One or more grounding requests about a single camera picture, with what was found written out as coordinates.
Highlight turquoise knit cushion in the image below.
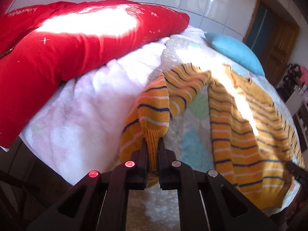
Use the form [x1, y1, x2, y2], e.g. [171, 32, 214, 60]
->
[204, 32, 265, 76]

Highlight long red pillow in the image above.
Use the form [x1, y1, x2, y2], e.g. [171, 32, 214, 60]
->
[1, 0, 190, 149]

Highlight yellow striped knit sweater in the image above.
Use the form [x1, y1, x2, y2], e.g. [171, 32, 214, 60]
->
[120, 64, 304, 209]

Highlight patchwork heart quilt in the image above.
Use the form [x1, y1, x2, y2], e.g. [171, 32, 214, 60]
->
[126, 26, 299, 230]

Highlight cluttered white shelf unit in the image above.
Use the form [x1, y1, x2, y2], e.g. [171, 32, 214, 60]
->
[276, 64, 307, 152]

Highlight brown wooden door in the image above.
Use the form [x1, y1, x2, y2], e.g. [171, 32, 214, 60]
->
[259, 16, 300, 83]

